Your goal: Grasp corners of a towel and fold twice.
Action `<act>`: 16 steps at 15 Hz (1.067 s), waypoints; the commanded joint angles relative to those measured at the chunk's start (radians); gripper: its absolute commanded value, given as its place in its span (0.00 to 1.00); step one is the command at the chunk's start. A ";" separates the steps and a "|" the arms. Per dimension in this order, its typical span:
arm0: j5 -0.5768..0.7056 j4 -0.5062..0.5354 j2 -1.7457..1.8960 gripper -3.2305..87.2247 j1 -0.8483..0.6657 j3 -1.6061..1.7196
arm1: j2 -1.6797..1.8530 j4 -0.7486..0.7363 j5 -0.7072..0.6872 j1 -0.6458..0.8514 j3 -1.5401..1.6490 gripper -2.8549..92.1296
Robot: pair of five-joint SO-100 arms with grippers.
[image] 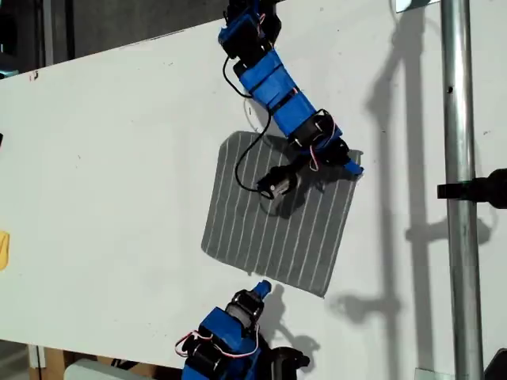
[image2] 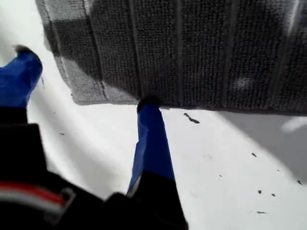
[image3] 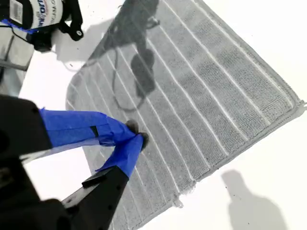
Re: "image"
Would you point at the wooden table leg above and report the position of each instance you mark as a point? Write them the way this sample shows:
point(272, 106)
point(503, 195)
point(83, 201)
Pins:
point(53, 364)

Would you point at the yellow object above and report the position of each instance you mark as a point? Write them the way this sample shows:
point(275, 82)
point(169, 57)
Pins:
point(4, 249)

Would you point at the black clamp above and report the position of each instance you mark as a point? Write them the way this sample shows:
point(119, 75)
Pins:
point(475, 190)

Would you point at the black camera stalk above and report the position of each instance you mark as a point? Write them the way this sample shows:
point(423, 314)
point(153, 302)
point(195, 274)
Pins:
point(303, 163)

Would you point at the steel post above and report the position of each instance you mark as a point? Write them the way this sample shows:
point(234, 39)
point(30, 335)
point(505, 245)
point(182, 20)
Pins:
point(459, 118)

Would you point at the black round object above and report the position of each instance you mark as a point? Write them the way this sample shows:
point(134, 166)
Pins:
point(497, 366)

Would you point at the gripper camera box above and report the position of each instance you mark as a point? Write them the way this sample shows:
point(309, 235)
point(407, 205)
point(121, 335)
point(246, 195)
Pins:
point(289, 362)
point(277, 183)

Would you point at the grey striped towel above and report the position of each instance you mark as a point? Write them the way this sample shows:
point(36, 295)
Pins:
point(277, 245)

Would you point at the white box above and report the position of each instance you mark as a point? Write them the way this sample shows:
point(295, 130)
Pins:
point(103, 371)

